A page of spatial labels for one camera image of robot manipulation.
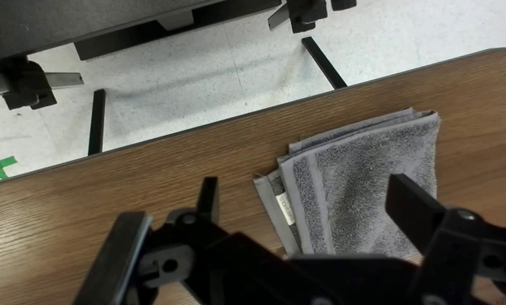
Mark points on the orange black bar clamp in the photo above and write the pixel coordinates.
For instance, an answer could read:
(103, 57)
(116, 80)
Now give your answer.
(23, 82)
(304, 14)

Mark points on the black table base bar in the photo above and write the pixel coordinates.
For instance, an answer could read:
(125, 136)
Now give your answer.
(96, 121)
(323, 62)

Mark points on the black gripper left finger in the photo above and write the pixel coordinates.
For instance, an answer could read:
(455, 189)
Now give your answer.
(209, 204)

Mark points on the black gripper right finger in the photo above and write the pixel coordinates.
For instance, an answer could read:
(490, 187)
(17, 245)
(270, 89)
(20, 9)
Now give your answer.
(413, 212)

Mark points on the grey towel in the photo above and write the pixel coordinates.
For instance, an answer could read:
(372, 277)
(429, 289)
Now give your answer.
(358, 187)

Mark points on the green floor tape mark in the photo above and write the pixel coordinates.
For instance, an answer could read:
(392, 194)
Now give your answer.
(3, 168)

